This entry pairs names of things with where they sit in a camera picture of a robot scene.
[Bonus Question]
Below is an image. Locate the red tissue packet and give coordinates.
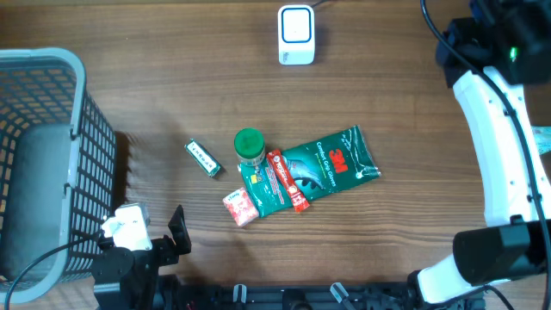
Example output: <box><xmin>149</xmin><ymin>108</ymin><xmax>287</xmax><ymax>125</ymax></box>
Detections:
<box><xmin>223</xmin><ymin>188</ymin><xmax>259</xmax><ymax>226</ymax></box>

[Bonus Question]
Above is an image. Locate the small green white box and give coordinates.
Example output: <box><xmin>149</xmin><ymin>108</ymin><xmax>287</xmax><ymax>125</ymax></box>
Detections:
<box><xmin>184</xmin><ymin>139</ymin><xmax>221</xmax><ymax>177</ymax></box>

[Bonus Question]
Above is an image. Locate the green lid jar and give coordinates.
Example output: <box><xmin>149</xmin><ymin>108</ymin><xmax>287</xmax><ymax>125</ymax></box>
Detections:
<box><xmin>234</xmin><ymin>127</ymin><xmax>265</xmax><ymax>166</ymax></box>

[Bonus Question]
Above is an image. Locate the red coffee stick sachet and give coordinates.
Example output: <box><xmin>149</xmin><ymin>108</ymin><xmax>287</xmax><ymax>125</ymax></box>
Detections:
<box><xmin>267</xmin><ymin>150</ymin><xmax>310</xmax><ymax>213</ymax></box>

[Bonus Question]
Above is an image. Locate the green 3M gloves packet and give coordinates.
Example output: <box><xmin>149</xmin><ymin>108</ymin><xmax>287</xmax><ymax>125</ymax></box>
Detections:
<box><xmin>238</xmin><ymin>125</ymin><xmax>381</xmax><ymax>217</ymax></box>

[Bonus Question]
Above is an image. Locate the clear wet wipes packet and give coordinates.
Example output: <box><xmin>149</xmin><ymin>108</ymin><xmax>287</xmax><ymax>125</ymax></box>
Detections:
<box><xmin>532</xmin><ymin>127</ymin><xmax>551</xmax><ymax>155</ymax></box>

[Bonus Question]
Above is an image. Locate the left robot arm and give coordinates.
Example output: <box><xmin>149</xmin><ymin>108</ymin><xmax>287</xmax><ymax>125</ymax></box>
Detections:
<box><xmin>91</xmin><ymin>203</ymin><xmax>191</xmax><ymax>309</ymax></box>

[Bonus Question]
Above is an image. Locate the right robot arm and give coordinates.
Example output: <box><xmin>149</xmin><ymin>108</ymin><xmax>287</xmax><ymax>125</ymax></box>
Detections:
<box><xmin>409</xmin><ymin>0</ymin><xmax>550</xmax><ymax>309</ymax></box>

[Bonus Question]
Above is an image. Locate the white barcode scanner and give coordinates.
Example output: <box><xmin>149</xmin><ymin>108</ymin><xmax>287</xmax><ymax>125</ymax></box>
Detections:
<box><xmin>277</xmin><ymin>4</ymin><xmax>316</xmax><ymax>65</ymax></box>

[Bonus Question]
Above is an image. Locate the grey plastic shopping basket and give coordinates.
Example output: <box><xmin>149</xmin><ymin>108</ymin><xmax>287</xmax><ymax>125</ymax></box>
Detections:
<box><xmin>1</xmin><ymin>47</ymin><xmax>117</xmax><ymax>304</ymax></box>

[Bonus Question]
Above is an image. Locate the black left camera cable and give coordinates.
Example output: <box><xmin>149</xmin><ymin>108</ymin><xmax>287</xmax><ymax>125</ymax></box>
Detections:
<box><xmin>3</xmin><ymin>230</ymin><xmax>107</xmax><ymax>310</ymax></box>

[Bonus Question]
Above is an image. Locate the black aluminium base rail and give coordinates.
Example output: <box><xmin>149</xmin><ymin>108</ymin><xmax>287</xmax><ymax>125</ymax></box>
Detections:
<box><xmin>171</xmin><ymin>282</ymin><xmax>486</xmax><ymax>310</ymax></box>

